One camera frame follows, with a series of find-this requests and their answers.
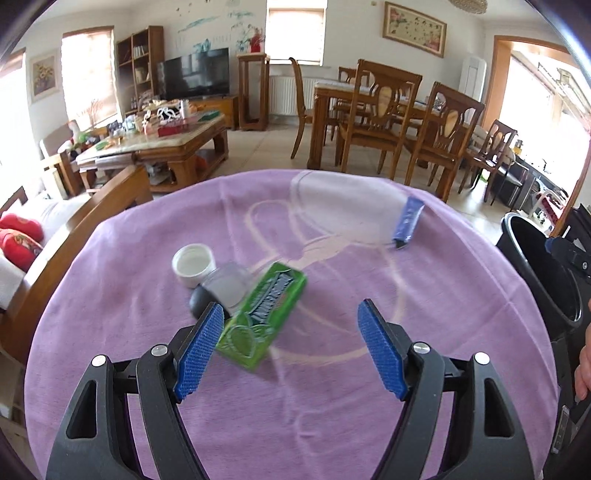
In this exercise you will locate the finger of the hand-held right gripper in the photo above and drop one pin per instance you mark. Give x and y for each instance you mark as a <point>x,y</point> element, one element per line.
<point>570,254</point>

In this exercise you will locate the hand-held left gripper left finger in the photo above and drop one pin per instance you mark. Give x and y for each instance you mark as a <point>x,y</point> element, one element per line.
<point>198,355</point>

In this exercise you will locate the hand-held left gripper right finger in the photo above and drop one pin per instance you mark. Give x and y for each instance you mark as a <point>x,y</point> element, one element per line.
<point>381,350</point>

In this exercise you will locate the black trash bin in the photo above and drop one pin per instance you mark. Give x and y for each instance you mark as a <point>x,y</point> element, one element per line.
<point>531,258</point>

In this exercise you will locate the green chewing gum box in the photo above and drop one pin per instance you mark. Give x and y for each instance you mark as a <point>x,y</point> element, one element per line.
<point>263,314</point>

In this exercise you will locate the person's right forearm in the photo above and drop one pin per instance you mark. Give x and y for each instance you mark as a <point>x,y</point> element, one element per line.
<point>584,364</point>

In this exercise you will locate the small clear bottle black cap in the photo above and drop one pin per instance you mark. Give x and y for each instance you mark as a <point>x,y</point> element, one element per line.
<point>226,286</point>

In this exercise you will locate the dark cabinet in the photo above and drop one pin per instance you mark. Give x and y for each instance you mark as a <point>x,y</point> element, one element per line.
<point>521,184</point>

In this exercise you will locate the purple tablecloth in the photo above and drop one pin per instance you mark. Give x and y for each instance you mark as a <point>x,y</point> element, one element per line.
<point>323,415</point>

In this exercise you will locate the white bottle cap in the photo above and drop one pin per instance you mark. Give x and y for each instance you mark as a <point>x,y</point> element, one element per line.
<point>194,265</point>

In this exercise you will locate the wooden dining chair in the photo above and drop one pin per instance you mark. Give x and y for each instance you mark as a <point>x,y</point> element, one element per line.
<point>491,157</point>
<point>445,138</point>
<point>378,129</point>
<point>300,106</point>
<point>351,76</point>

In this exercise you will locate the blue foil packet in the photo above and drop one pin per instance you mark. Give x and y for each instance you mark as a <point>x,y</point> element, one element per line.
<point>406,224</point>

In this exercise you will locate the clear plastic bottle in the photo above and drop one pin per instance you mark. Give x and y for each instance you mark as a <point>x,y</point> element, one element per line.
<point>341,203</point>

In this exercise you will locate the red cushion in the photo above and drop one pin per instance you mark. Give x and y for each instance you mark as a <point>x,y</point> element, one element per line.
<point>18,251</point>
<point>21,224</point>

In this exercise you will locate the wooden coffee table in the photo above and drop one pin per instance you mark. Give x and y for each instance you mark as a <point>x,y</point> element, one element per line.
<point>175,143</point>

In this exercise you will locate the wooden armchair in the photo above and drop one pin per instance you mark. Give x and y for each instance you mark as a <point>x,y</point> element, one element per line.
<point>57,161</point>

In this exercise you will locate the wooden television cabinet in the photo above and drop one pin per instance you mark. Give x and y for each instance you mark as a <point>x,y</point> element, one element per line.
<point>221,108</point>

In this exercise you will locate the wooden dining table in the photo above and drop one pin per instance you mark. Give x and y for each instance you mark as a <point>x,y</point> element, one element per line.
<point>323,92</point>

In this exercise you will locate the tall wooden plant stand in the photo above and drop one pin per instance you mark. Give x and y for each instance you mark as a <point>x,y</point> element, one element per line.
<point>253,92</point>

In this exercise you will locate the round ceiling lamp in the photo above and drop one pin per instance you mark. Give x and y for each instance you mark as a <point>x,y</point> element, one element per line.
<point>468,4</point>

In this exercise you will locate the framed floral painting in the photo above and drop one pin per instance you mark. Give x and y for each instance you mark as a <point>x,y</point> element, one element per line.
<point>414,27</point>

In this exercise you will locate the flat screen television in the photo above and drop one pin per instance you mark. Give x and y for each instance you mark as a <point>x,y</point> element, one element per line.
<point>194,74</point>

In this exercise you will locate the wooden bookshelf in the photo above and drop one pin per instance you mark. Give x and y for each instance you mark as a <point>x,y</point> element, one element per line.
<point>138,69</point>

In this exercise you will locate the window with blind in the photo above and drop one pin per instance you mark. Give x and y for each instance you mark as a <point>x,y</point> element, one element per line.
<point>87,74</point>
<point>295,32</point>

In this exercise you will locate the framed sunflower painting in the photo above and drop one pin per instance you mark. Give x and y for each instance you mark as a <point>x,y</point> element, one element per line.
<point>45,76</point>

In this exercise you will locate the red flower vase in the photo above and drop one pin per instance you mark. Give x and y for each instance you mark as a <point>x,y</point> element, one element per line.
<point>255,41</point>

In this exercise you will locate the wooden frame white sofa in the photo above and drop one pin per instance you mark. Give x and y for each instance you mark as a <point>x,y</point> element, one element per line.
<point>69,230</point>

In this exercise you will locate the white wall radiator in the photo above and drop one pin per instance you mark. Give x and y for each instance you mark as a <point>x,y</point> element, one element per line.
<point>284,97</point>

